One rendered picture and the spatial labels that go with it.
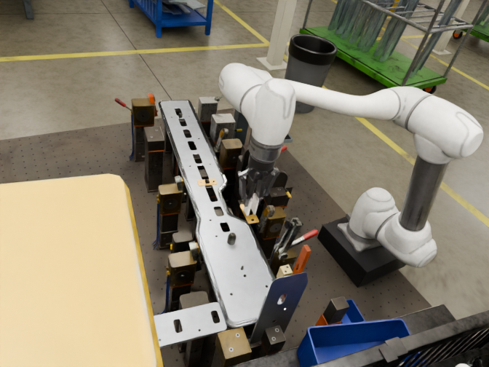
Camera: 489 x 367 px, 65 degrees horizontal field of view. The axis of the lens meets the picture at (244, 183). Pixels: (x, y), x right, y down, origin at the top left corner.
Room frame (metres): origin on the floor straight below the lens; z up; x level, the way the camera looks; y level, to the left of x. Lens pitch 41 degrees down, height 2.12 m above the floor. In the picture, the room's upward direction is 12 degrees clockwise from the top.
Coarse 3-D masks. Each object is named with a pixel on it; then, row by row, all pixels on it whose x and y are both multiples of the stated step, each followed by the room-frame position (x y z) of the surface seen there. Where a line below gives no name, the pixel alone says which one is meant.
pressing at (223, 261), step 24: (168, 120) 1.67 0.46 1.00; (192, 120) 1.72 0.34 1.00; (192, 168) 1.33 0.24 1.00; (216, 168) 1.37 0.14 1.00; (192, 192) 1.18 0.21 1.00; (216, 192) 1.21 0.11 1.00; (216, 216) 1.07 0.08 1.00; (216, 240) 0.95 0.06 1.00; (240, 240) 0.97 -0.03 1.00; (216, 264) 0.84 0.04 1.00; (240, 264) 0.86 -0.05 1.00; (264, 264) 0.88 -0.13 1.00; (216, 288) 0.75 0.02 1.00; (240, 288) 0.76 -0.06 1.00; (264, 288) 0.78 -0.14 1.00; (240, 312) 0.67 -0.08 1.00
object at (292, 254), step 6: (288, 252) 0.92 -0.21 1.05; (294, 252) 0.93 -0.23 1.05; (276, 258) 0.91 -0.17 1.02; (288, 258) 0.90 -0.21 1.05; (294, 258) 0.91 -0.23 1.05; (270, 264) 0.93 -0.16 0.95; (276, 264) 0.90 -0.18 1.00; (282, 264) 0.89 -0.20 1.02; (288, 264) 0.90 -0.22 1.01; (276, 270) 0.89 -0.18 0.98; (276, 276) 0.88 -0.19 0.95
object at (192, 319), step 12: (168, 312) 0.62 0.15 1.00; (180, 312) 0.63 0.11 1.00; (192, 312) 0.64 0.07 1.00; (204, 312) 0.65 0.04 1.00; (156, 324) 0.58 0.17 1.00; (168, 324) 0.58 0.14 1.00; (192, 324) 0.60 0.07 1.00; (204, 324) 0.61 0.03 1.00; (216, 324) 0.62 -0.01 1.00; (168, 336) 0.55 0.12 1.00; (180, 336) 0.56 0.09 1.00; (192, 336) 0.56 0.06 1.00; (204, 336) 0.58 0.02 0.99
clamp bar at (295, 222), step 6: (288, 222) 0.90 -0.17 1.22; (294, 222) 0.93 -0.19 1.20; (300, 222) 0.92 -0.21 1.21; (288, 228) 0.89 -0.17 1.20; (294, 228) 0.90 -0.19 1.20; (300, 228) 0.91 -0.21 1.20; (288, 234) 0.92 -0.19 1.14; (294, 234) 0.90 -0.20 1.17; (282, 240) 0.92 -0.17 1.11; (288, 240) 0.90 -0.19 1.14; (282, 246) 0.92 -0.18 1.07; (288, 246) 0.90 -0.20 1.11; (276, 252) 0.91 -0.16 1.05; (282, 252) 0.89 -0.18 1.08
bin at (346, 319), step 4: (348, 300) 0.96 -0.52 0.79; (352, 300) 0.97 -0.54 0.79; (352, 304) 0.95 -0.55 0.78; (352, 308) 0.95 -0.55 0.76; (356, 308) 0.93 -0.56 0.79; (348, 312) 0.95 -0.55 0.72; (352, 312) 0.94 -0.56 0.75; (356, 312) 0.93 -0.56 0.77; (360, 312) 0.92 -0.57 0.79; (344, 316) 0.94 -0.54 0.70; (348, 316) 0.94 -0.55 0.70; (352, 316) 0.93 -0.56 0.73; (356, 316) 0.92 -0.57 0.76; (360, 316) 0.90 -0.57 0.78; (344, 320) 0.92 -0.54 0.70; (348, 320) 0.92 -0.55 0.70; (352, 320) 0.92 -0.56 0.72; (356, 320) 0.91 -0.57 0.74; (360, 320) 0.89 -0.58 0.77; (364, 320) 0.88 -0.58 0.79
